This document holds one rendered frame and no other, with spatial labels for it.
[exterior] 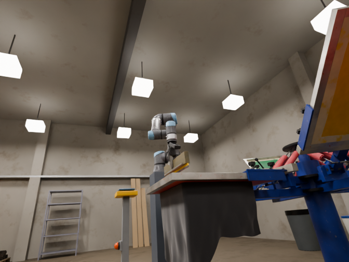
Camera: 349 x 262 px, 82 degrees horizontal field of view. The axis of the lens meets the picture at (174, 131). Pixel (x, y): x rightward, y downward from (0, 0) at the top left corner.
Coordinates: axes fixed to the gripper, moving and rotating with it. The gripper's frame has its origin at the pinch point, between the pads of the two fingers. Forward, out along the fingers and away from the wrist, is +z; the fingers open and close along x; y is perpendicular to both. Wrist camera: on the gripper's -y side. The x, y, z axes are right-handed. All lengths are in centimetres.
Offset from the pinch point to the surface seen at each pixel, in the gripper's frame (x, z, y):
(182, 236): 3.5, 41.9, -10.5
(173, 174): 13.1, 11.5, -29.4
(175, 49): -113, -346, 212
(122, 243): 33, 43, 10
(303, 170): -121, 3, -2
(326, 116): -70, -14, -63
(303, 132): -67, -10, -49
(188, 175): 4.8, 12.1, -29.4
